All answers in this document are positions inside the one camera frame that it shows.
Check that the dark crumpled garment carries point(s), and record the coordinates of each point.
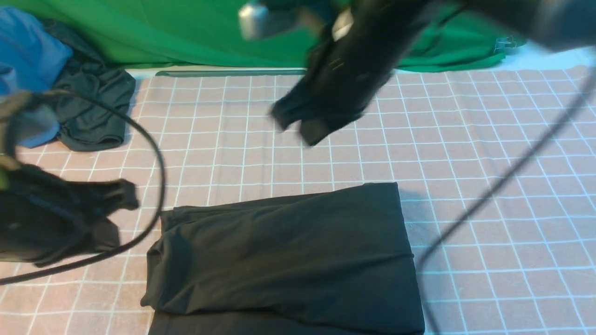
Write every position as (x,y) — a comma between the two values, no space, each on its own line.
(83,125)

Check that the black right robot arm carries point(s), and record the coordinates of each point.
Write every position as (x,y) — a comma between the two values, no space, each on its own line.
(557,25)

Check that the clear binder clip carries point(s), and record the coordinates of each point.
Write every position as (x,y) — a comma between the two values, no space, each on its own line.
(503,44)

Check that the blue crumpled garment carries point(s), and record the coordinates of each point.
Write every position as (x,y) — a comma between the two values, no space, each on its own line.
(30,61)

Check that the dark gray long-sleeve shirt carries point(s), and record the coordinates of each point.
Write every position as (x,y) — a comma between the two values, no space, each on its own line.
(335,263)

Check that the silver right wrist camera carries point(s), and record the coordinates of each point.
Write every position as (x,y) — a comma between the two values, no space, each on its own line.
(263,19)

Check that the green backdrop cloth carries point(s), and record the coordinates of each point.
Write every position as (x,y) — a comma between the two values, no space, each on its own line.
(154,33)

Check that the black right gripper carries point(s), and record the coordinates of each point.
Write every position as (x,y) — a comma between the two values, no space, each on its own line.
(341,78)

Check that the dark green flat strip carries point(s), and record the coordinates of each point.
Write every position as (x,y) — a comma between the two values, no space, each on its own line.
(233,73)

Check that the pink grid tablecloth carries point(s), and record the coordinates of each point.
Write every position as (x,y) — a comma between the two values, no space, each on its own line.
(525,265)

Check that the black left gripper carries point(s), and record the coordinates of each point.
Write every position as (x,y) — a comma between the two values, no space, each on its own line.
(45,219)

